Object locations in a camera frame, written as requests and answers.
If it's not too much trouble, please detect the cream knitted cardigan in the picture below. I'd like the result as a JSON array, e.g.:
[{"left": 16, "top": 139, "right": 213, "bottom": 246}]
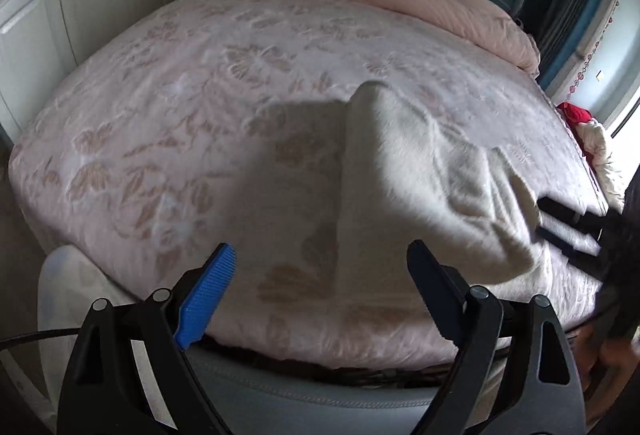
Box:
[{"left": 336, "top": 81, "right": 548, "bottom": 297}]

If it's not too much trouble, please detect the red and white plush toy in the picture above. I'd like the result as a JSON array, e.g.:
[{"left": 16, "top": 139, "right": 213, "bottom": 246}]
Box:
[{"left": 556, "top": 102, "right": 626, "bottom": 212}]

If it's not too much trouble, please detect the white trouser leg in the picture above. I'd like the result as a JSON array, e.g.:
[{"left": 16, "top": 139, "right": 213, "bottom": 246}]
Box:
[{"left": 37, "top": 245, "right": 137, "bottom": 411}]

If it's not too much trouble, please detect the pink floral bed blanket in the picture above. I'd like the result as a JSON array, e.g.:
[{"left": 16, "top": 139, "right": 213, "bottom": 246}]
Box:
[{"left": 9, "top": 0, "right": 606, "bottom": 369}]

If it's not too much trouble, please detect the black cable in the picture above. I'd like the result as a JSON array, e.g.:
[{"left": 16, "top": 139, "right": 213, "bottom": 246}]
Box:
[{"left": 0, "top": 327, "right": 82, "bottom": 351}]

